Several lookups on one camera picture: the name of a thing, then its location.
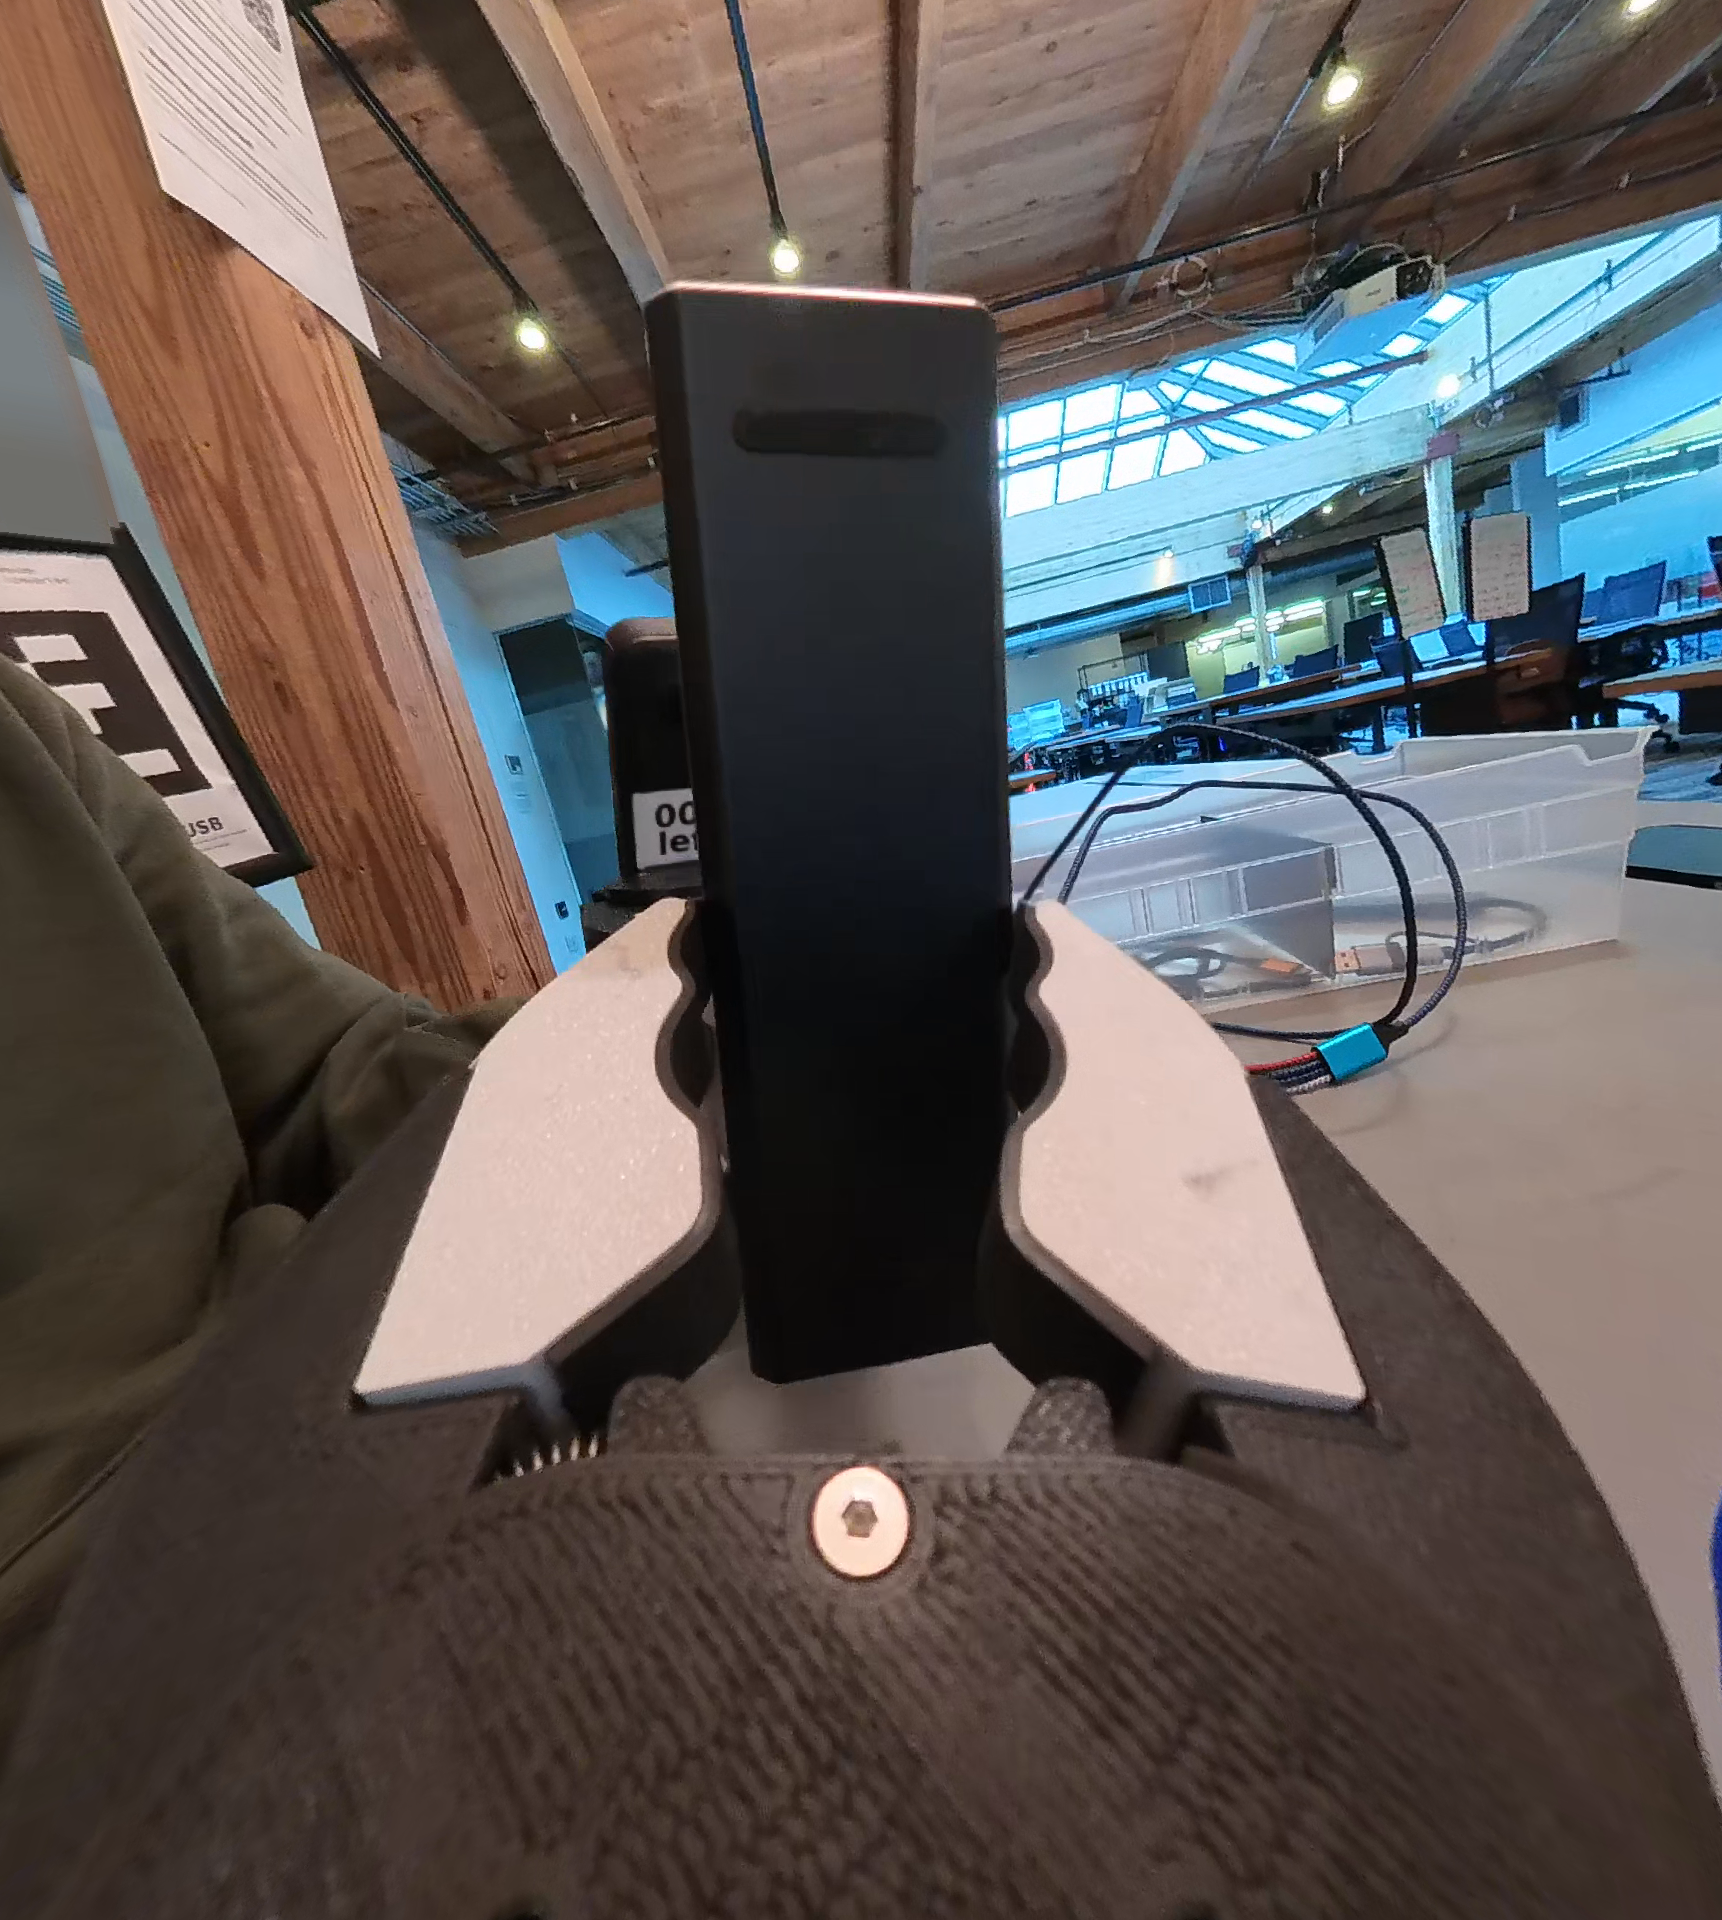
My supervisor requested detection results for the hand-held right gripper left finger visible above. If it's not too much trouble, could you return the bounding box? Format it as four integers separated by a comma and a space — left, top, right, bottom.
350, 897, 735, 1413

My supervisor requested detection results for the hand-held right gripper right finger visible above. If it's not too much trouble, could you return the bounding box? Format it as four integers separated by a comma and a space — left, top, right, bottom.
979, 897, 1369, 1465

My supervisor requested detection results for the braided multi-head charging cable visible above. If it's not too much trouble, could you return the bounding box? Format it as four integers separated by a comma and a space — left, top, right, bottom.
1061, 724, 1470, 1095

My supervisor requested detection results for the black USB hub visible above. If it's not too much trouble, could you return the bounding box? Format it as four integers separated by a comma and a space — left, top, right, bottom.
641, 282, 1014, 1387

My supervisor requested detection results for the person's left forearm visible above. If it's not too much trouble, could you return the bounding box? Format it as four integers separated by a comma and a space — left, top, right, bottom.
238, 960, 525, 1218

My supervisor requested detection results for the grey metal divider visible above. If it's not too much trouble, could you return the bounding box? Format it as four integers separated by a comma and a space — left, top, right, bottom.
1175, 840, 1336, 979

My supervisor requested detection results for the wooden pillar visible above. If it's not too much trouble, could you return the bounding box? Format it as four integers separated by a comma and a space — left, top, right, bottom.
0, 0, 555, 1015

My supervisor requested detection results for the clear plastic bin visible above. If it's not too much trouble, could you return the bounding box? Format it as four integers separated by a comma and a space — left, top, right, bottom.
1010, 727, 1649, 985

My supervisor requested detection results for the person's olive sweatshirt torso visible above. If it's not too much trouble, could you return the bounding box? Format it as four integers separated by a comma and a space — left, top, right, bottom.
0, 601, 354, 1699

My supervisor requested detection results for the framed printed marker sign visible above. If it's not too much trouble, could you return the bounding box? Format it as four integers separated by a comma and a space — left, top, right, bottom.
0, 523, 315, 888

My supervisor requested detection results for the skylight window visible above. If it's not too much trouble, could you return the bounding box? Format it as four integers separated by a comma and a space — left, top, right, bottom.
1002, 292, 1478, 521

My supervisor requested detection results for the paper flip chart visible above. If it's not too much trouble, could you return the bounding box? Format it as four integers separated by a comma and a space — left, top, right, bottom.
1468, 511, 1535, 620
1377, 529, 1447, 640

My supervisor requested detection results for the white paper notice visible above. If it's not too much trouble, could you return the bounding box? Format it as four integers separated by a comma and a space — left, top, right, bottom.
101, 0, 383, 361

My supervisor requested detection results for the ceiling projector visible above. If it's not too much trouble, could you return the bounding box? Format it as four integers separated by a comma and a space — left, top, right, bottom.
1301, 253, 1447, 340

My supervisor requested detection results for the black cable with orange plug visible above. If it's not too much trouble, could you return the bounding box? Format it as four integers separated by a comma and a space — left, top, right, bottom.
1130, 930, 1538, 1001

